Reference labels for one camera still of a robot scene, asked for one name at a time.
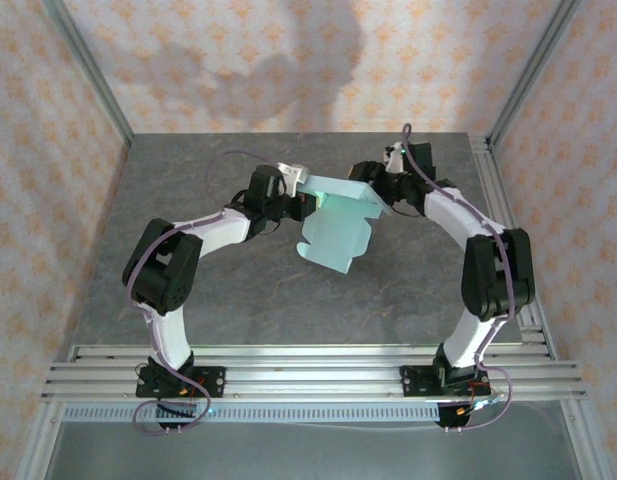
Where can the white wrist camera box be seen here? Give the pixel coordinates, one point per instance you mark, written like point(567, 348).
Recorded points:
point(394, 160)
point(293, 175)

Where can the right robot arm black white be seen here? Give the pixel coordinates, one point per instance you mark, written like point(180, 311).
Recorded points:
point(498, 275)

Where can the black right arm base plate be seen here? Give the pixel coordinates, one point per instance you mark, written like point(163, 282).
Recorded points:
point(413, 382)

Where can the aluminium side rail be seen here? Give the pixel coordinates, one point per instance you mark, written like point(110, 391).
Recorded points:
point(493, 165)

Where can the aluminium frame leg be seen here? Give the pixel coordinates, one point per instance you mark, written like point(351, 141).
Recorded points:
point(38, 440)
point(580, 440)

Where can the grey metal panel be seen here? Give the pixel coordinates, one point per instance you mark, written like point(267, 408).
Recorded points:
point(313, 452)

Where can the wide aluminium base rail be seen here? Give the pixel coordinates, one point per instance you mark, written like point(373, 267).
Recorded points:
point(313, 382)

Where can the light green paper box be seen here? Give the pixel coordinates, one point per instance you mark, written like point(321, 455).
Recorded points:
point(338, 235)

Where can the narrow aluminium table edge rail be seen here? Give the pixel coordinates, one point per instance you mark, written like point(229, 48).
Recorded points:
point(313, 352)

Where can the aluminium frame post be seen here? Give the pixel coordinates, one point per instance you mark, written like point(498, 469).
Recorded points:
point(533, 65)
point(89, 65)

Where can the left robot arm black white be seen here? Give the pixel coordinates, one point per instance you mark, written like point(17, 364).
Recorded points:
point(163, 270)

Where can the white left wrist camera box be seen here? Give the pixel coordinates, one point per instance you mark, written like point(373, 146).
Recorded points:
point(293, 175)

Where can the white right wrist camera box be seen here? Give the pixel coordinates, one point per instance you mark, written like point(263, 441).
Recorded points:
point(394, 160)

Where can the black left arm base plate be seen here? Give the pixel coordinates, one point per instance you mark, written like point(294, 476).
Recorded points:
point(213, 382)

